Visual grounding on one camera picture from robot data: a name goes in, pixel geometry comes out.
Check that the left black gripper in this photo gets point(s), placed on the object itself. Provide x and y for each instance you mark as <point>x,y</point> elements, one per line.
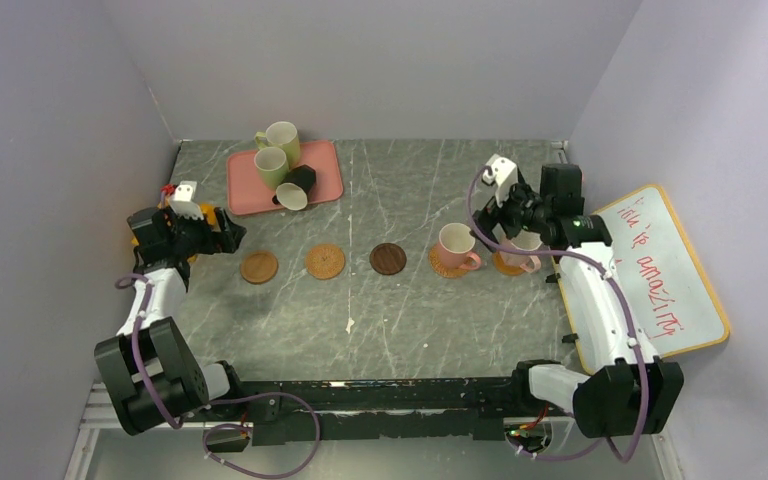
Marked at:
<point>226,239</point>

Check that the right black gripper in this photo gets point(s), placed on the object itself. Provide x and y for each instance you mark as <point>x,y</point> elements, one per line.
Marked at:
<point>518,190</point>

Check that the pink mug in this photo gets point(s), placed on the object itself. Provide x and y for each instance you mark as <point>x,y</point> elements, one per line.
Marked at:
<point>455,248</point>
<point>524,244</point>

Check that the light wooden coaster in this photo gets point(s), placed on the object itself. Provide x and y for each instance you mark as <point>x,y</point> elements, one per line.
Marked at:
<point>259,267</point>

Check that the woven coaster light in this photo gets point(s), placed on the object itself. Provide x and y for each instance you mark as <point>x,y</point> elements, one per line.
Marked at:
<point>440,269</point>

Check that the black mug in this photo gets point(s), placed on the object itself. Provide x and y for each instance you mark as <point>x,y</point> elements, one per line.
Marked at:
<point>293,193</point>

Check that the woven coaster tan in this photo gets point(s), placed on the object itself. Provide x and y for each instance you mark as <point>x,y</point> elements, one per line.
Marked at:
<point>325,261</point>

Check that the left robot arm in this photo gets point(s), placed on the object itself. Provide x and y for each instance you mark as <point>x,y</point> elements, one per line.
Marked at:
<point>147,367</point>

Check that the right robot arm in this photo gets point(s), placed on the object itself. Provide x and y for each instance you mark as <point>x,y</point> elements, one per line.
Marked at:
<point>631,390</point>

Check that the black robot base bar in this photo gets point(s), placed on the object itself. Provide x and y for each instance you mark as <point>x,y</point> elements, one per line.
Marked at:
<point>280,412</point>

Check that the dark brown wooden coaster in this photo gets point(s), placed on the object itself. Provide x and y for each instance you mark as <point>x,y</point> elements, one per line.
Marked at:
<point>387,259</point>

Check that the yellow plastic bin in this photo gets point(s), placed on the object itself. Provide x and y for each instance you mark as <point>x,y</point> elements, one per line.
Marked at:
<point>160,229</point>

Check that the pink serving tray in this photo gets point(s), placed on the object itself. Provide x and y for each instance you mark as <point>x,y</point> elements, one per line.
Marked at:
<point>247,194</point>

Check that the green mug front middle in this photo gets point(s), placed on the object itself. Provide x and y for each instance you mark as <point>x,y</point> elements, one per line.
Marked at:
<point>272,166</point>

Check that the green mug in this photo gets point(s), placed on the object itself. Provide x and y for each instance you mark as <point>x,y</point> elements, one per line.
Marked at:
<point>283,135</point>
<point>272,166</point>

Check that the green mug back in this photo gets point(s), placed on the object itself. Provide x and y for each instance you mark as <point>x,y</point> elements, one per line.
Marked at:
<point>283,135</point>

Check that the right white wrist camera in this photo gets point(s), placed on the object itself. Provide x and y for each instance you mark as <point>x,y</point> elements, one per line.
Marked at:
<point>502,174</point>

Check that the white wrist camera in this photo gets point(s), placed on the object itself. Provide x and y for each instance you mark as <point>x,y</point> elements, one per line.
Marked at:
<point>181,199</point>
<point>502,174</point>

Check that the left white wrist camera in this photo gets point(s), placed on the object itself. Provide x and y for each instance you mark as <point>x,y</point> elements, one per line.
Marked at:
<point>181,199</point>

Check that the whiteboard with yellow frame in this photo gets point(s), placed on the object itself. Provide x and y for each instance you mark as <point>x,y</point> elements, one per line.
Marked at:
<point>672,303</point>

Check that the aluminium rail frame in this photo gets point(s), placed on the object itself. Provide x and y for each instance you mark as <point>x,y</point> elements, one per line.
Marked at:
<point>539,443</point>

